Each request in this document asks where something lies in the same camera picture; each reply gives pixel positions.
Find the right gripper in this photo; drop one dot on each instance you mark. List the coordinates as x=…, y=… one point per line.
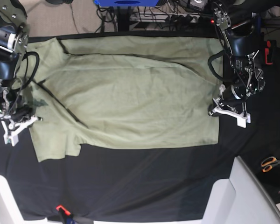
x=15, y=115

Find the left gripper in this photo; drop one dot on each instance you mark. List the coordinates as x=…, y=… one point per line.
x=231, y=101

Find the light green T-shirt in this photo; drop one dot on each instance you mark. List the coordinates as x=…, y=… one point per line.
x=122, y=92

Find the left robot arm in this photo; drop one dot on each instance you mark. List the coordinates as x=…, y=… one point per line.
x=239, y=32

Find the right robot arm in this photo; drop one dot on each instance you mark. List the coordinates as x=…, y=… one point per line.
x=14, y=35

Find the red black clamp right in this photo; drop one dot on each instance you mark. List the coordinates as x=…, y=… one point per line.
x=269, y=51

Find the white bin right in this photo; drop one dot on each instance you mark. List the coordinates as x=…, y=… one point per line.
x=240, y=199

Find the red blue clamp bottom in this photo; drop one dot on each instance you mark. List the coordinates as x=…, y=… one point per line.
x=64, y=216

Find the power strip with red light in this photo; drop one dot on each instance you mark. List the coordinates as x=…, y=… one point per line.
x=171, y=17

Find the blue plastic box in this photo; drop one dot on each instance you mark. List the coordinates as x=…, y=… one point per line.
x=127, y=3

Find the orange handled scissors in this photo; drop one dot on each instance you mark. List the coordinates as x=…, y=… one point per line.
x=269, y=163

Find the black metal stand post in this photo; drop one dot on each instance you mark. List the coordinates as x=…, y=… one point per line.
x=123, y=18

